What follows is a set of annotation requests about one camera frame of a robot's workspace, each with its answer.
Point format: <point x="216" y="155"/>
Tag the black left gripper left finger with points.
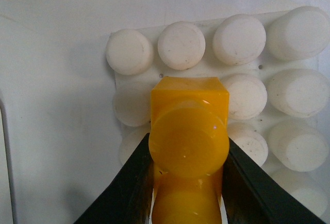
<point x="128" y="198"/>

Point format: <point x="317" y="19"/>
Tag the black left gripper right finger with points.
<point x="250" y="195"/>

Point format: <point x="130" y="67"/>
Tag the yellow two-stud block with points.
<point x="188" y="144"/>

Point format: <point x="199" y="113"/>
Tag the white studded base plate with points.
<point x="267" y="63"/>

